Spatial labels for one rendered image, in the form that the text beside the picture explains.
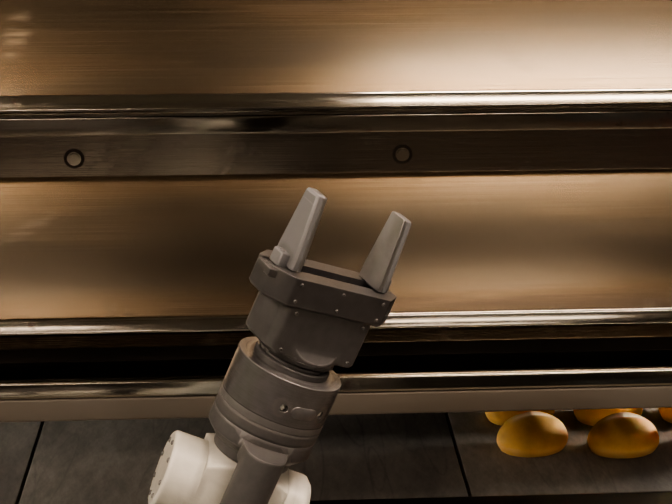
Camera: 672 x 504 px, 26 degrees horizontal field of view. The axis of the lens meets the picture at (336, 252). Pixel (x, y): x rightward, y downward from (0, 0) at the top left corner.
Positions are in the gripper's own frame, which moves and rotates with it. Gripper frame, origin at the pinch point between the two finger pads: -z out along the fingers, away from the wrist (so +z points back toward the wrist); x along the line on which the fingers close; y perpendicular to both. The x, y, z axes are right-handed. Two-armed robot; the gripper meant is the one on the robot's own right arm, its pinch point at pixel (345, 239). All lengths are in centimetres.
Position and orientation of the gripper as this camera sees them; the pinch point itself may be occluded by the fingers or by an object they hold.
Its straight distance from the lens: 113.0
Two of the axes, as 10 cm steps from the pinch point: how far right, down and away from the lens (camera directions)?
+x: -8.0, -2.1, -5.6
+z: -3.9, 8.9, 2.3
